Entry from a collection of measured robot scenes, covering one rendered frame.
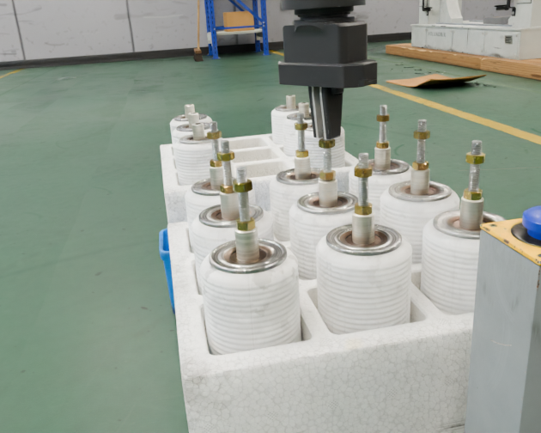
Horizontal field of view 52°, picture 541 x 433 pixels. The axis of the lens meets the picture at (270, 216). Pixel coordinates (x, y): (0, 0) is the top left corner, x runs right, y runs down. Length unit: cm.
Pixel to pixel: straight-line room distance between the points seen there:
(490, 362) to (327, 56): 33
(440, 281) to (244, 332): 21
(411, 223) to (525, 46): 327
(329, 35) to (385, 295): 27
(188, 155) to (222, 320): 54
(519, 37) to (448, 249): 335
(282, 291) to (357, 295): 7
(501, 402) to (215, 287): 25
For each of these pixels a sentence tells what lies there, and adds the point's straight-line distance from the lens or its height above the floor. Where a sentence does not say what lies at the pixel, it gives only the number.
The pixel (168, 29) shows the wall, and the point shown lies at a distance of 682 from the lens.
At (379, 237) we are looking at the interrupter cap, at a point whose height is 25.
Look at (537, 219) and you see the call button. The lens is 42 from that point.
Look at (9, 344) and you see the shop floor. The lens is 99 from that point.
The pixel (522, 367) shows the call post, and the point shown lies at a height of 23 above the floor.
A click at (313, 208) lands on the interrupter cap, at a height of 25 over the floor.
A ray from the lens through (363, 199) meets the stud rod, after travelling 55.
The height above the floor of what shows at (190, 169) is 21.
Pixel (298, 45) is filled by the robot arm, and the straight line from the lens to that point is 62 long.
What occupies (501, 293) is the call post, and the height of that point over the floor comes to 27.
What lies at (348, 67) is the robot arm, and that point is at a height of 41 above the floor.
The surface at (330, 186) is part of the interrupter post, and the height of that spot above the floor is 28.
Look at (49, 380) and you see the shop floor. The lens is 88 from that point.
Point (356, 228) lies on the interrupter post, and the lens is 55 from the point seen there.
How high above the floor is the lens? 48
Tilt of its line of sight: 21 degrees down
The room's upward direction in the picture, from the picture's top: 4 degrees counter-clockwise
